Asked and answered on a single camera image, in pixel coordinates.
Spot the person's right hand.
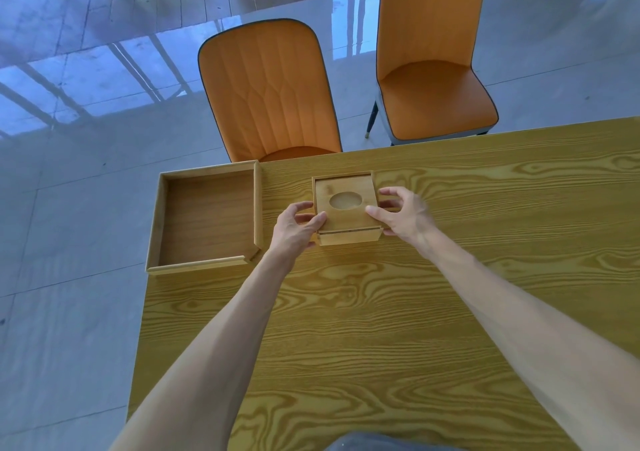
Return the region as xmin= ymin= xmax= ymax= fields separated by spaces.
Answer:
xmin=365 ymin=186 xmax=441 ymax=259

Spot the person's left hand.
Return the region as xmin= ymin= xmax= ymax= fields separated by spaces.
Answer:
xmin=269 ymin=201 xmax=329 ymax=266

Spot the wooden box with holed lid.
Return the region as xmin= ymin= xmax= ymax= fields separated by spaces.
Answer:
xmin=311 ymin=171 xmax=385 ymax=247

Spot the person's right forearm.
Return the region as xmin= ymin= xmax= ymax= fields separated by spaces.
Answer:
xmin=415 ymin=228 xmax=640 ymax=451

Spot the person's left forearm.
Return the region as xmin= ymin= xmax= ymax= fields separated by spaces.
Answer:
xmin=107 ymin=248 xmax=301 ymax=451

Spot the open wooden tray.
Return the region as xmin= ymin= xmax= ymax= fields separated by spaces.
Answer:
xmin=145 ymin=159 xmax=264 ymax=276

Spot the orange smooth chair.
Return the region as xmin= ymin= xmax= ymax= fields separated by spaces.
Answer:
xmin=365 ymin=0 xmax=500 ymax=147

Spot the orange quilted chair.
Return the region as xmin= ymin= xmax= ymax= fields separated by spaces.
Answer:
xmin=197 ymin=18 xmax=344 ymax=163

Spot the grey printed shirt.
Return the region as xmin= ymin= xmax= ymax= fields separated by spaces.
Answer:
xmin=322 ymin=431 xmax=466 ymax=451

